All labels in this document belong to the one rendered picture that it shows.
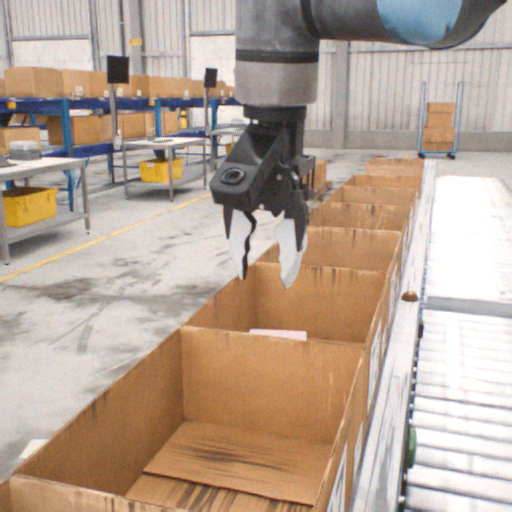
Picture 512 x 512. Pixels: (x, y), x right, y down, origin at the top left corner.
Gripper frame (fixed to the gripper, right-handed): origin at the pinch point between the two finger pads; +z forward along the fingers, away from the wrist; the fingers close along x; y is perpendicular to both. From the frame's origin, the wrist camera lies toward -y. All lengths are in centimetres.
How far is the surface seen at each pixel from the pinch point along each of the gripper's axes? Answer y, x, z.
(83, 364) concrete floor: 152, 168, 146
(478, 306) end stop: 119, -23, 53
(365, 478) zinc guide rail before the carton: 4.6, -14.2, 29.3
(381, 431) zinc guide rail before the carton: 17.1, -13.7, 30.6
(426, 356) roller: 79, -13, 52
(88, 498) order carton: -27.9, 4.8, 11.9
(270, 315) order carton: 47, 18, 32
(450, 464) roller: 34, -24, 47
